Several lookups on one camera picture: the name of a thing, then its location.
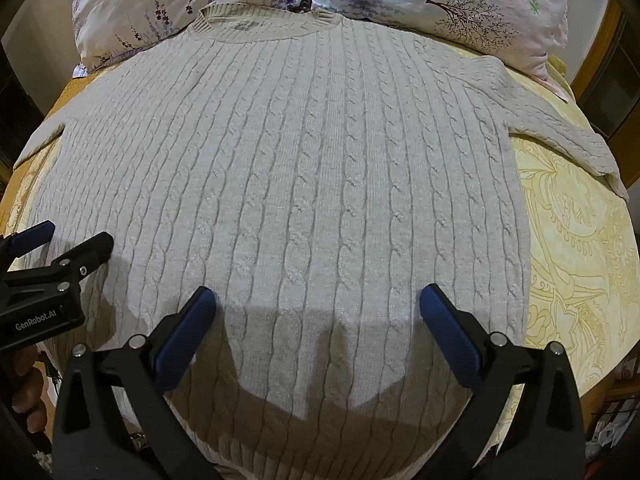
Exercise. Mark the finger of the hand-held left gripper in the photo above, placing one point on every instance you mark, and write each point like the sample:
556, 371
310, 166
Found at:
75, 265
32, 239

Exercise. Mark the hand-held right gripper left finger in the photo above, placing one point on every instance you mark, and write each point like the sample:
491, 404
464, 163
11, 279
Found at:
182, 342

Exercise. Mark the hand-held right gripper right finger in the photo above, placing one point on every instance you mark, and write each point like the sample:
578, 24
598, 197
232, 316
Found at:
452, 337

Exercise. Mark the person's left hand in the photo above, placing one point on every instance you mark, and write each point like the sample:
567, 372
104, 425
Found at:
27, 390

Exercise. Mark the yellow patterned bedsheet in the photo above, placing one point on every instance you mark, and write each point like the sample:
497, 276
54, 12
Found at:
575, 240

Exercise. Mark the white floral pillow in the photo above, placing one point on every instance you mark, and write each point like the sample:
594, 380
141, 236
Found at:
175, 5

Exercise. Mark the wooden bed headboard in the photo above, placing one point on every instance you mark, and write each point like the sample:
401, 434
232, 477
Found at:
602, 50

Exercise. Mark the blue floral tree-print pillow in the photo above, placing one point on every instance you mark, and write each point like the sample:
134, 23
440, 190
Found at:
425, 0

